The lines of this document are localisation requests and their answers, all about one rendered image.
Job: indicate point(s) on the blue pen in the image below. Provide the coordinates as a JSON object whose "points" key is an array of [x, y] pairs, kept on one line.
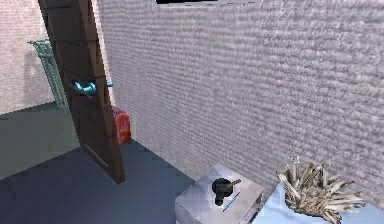
{"points": [[231, 201]]}

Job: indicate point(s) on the brown wooden room door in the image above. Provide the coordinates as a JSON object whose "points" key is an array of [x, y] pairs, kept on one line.
{"points": [[90, 110]]}

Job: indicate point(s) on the red box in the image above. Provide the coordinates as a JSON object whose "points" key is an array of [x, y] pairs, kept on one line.
{"points": [[122, 126]]}

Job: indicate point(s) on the grey metal side table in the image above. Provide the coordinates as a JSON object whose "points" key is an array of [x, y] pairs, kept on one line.
{"points": [[206, 203]]}

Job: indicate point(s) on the teal metal rack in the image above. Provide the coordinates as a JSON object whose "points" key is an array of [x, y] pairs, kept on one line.
{"points": [[50, 63]]}

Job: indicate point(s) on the pale dried house plant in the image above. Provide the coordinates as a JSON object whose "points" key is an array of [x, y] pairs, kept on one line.
{"points": [[316, 193]]}

